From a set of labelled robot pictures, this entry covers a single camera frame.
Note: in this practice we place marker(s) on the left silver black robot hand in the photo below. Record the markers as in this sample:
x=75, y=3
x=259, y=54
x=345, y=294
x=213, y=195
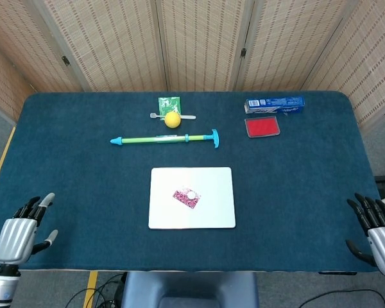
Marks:
x=16, y=239

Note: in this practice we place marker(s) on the pink patterned packet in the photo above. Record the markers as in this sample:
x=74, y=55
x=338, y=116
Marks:
x=181, y=197

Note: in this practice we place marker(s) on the small white round disc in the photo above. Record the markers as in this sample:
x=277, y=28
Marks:
x=191, y=194

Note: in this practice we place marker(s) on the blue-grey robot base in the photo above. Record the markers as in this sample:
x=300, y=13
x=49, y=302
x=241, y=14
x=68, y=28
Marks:
x=192, y=290

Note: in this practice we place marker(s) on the teal tablecloth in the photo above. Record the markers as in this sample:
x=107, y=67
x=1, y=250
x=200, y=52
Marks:
x=276, y=199

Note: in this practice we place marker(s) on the green and blue water pump toy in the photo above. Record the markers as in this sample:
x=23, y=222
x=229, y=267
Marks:
x=141, y=140

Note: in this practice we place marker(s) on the red ink pad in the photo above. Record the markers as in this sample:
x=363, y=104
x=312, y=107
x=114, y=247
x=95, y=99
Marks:
x=262, y=126

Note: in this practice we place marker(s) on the blue toothpaste box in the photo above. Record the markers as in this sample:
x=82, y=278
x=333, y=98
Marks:
x=276, y=104

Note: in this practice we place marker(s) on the white grey toothbrush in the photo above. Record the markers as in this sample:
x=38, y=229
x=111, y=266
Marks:
x=154, y=115

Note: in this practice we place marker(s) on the white rectangular board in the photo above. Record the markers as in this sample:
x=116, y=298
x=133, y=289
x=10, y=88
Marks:
x=211, y=179

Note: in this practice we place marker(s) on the yellow ball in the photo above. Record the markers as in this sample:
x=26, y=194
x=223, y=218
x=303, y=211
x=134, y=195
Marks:
x=173, y=120

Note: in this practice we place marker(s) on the green packet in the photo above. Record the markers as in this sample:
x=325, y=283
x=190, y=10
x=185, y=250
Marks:
x=168, y=102

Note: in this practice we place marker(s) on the woven folding screen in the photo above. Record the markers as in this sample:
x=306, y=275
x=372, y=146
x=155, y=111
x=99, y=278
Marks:
x=115, y=41

